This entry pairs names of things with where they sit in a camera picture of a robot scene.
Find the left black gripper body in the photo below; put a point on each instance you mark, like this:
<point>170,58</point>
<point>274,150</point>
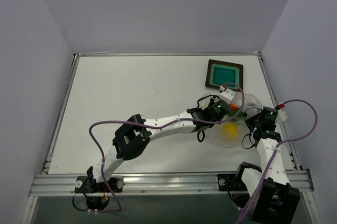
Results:
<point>225,103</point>

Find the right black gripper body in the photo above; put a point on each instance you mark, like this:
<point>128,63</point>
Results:
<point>251,120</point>

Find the orange fake persimmon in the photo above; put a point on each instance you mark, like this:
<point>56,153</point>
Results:
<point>234,107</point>

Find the yellow fake pear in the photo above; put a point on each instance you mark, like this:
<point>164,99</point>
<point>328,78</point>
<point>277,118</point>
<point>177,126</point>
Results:
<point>230,131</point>

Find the clear plastic bag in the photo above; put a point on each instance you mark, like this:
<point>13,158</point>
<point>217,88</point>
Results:
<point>215,135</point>

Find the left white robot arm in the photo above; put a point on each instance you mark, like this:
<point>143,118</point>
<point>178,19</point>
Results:
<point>133,136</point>

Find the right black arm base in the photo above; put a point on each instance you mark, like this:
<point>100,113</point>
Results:
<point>240,189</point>

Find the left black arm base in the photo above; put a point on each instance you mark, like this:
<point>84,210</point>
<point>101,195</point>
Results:
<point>98,195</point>

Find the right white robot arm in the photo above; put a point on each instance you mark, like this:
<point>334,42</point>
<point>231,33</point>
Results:
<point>272,197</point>

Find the square black teal plate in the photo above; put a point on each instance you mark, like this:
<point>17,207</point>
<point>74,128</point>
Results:
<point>220,72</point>

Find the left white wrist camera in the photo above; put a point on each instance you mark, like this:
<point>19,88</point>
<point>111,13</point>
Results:
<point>226,94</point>

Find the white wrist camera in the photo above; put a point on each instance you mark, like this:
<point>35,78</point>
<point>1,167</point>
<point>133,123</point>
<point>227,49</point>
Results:
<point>281,114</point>
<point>226,94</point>

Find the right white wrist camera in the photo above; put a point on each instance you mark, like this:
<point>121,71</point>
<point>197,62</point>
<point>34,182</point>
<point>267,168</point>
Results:
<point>281,114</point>

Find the aluminium front rail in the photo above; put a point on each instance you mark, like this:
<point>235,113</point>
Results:
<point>181,183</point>

